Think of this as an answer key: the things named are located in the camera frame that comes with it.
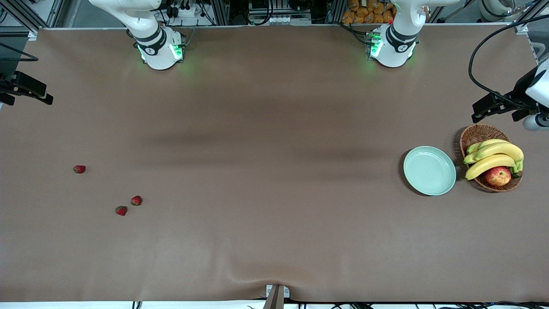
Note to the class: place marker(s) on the small greenish banana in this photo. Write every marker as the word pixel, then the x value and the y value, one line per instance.
pixel 489 142

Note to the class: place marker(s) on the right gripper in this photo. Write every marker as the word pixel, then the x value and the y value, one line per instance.
pixel 9 84

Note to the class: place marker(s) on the aluminium frame strut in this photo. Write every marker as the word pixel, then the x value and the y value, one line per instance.
pixel 532 13
pixel 58 13

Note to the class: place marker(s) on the brown wicker basket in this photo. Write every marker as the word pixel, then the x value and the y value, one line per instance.
pixel 482 134

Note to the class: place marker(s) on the aluminium table side rail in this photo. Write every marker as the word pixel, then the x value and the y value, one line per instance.
pixel 536 43

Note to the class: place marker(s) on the white terminal block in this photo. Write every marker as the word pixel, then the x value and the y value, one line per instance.
pixel 287 19

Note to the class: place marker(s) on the long yellow banana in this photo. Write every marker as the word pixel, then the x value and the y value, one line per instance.
pixel 502 149

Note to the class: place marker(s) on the black equipment box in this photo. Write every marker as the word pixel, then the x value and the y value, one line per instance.
pixel 261 5

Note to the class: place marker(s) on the white power strip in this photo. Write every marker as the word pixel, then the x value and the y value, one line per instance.
pixel 186 13

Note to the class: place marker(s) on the white round device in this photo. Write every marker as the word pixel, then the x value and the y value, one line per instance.
pixel 493 10

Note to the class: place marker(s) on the red apple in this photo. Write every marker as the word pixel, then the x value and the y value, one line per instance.
pixel 497 177

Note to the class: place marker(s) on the red strawberry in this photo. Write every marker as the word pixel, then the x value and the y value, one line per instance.
pixel 136 200
pixel 121 210
pixel 79 169

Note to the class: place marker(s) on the pale green plate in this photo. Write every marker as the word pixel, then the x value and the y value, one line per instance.
pixel 429 171

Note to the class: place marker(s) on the bag of orange buns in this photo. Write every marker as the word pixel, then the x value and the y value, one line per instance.
pixel 364 15

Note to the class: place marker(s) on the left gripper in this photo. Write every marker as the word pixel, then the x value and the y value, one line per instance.
pixel 516 100

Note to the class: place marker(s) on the plain table cloth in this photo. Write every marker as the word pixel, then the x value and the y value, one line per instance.
pixel 274 128

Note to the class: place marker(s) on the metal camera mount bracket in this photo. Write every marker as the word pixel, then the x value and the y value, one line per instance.
pixel 276 296

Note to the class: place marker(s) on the aluminium frame post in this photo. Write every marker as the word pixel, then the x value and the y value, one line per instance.
pixel 334 12
pixel 221 13

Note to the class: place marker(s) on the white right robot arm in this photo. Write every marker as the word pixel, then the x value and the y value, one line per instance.
pixel 158 51

